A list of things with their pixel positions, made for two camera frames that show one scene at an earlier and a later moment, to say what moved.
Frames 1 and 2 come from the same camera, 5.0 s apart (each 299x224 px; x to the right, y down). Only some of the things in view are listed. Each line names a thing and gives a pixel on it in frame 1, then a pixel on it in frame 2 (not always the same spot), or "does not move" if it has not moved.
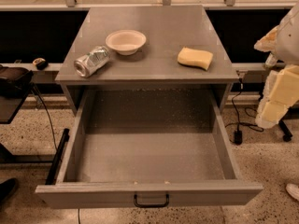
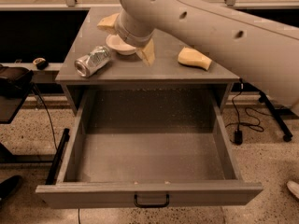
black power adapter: x=237 y=137 does not move
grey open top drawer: x=128 y=143 does not move
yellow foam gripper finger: x=268 y=42 → x=130 y=30
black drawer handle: x=151 y=205 does not move
